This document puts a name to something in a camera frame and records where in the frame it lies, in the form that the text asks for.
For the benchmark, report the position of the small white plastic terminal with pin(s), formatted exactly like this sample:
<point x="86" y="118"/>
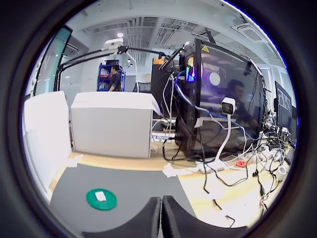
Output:
<point x="100" y="196"/>

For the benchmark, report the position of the round green lid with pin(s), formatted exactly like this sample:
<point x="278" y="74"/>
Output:
<point x="112" y="202"/>

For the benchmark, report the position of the dark grey mat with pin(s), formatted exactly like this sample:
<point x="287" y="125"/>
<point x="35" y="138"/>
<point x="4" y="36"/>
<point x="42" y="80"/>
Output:
<point x="136" y="183"/>

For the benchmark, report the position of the white masking tape patch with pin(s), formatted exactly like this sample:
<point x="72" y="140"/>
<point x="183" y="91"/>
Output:
<point x="74" y="162"/>
<point x="171" y="171"/>

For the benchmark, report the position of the small red socket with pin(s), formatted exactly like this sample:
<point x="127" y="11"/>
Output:
<point x="240" y="163"/>

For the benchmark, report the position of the white tape roll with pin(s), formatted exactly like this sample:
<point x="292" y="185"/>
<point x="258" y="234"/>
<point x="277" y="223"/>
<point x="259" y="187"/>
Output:
<point x="281" y="173"/>

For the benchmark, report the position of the person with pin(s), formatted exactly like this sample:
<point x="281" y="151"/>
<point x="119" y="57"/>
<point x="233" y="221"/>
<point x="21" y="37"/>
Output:
<point x="115" y="79"/>

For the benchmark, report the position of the blue shelf rack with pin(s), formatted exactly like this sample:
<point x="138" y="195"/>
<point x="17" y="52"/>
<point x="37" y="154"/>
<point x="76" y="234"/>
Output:
<point x="99" y="77"/>

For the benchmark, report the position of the black computer monitor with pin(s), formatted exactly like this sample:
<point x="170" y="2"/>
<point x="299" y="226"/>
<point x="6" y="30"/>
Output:
<point x="284" y="99"/>

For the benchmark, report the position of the black glass computer case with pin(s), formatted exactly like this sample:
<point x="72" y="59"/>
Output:
<point x="210" y="62"/>

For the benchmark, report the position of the ceiling air conditioner vent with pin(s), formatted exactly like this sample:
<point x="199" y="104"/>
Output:
<point x="248" y="32"/>

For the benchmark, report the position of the white camera on gooseneck stand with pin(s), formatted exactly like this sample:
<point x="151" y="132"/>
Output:
<point x="227" y="105"/>

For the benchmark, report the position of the white overhead camera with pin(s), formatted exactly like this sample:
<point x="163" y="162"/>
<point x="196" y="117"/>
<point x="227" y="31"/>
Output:
<point x="112" y="45"/>

